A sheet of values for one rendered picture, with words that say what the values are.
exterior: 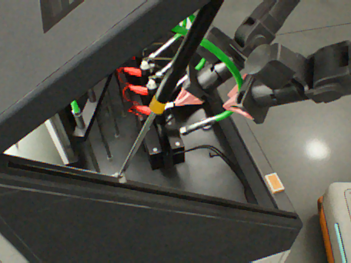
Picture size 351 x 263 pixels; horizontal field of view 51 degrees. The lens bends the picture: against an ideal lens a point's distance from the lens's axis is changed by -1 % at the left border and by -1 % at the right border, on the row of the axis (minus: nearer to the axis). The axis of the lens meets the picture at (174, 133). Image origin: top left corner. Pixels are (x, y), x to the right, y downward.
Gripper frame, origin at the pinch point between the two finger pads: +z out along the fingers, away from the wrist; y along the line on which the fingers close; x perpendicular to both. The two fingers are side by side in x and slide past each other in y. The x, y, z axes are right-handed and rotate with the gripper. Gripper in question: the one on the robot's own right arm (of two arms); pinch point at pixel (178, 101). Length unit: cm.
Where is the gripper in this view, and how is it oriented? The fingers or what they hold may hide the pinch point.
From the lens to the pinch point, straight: 95.7
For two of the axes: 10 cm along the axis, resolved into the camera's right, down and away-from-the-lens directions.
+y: -7.3, -4.0, -5.5
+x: 0.3, 7.9, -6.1
